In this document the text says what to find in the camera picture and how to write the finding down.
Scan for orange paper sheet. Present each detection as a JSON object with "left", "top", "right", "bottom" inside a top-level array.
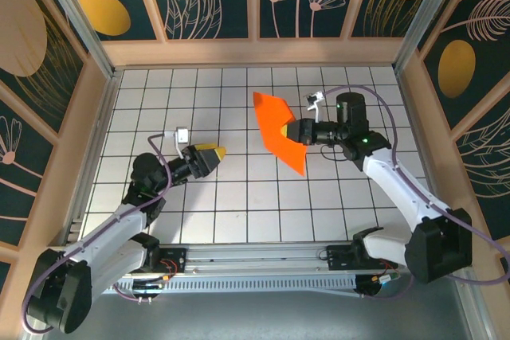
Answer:
[{"left": 253, "top": 92, "right": 308, "bottom": 177}]

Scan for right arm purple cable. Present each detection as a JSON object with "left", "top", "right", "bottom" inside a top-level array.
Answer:
[{"left": 322, "top": 84, "right": 509, "bottom": 301}]

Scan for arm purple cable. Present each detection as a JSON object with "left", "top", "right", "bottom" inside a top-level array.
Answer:
[
  {"left": 322, "top": 84, "right": 509, "bottom": 301},
  {"left": 22, "top": 132, "right": 176, "bottom": 335}
]

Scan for thin black cable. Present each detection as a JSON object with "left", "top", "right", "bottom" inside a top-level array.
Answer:
[{"left": 320, "top": 144, "right": 348, "bottom": 162}]

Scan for aluminium side rail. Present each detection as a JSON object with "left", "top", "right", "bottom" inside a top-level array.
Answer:
[
  {"left": 65, "top": 71, "right": 120, "bottom": 245},
  {"left": 398, "top": 71, "right": 455, "bottom": 241}
]

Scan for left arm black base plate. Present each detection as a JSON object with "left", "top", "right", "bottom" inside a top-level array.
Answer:
[{"left": 143, "top": 246, "right": 188, "bottom": 277}]

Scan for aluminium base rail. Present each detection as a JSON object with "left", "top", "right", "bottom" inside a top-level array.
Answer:
[{"left": 39, "top": 240, "right": 473, "bottom": 277}]

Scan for black electronics board with wires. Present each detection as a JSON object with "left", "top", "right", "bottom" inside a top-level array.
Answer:
[
  {"left": 130, "top": 275, "right": 167, "bottom": 304},
  {"left": 353, "top": 272, "right": 402, "bottom": 300}
]

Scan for aluminium frame post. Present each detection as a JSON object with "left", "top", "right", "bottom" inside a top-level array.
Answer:
[
  {"left": 31, "top": 0, "right": 120, "bottom": 80},
  {"left": 392, "top": 0, "right": 469, "bottom": 74}
]

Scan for grey slotted cable duct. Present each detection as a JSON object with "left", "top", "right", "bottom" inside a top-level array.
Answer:
[{"left": 55, "top": 274, "right": 362, "bottom": 298}]

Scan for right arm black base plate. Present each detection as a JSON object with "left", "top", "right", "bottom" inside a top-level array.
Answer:
[{"left": 325, "top": 243, "right": 383, "bottom": 273}]

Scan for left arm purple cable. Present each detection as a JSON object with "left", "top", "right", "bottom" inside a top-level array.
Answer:
[{"left": 22, "top": 132, "right": 176, "bottom": 335}]

